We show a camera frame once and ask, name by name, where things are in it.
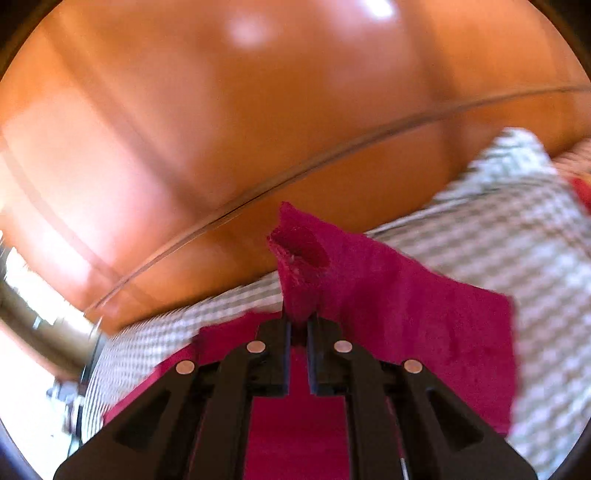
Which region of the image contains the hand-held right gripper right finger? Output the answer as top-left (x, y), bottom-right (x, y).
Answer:
top-left (307, 318), bottom-right (539, 480)

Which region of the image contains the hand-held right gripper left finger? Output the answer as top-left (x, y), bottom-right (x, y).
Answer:
top-left (53, 318), bottom-right (293, 480)

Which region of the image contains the dark red small garment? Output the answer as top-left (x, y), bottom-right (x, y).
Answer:
top-left (102, 202), bottom-right (518, 480)

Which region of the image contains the green white checkered blanket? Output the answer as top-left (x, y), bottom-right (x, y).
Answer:
top-left (81, 127), bottom-right (591, 480)

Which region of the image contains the shiny metal table leg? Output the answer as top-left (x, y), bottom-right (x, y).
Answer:
top-left (0, 258), bottom-right (108, 384)

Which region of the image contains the red fabric item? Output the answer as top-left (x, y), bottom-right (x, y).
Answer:
top-left (569, 174), bottom-right (591, 213)

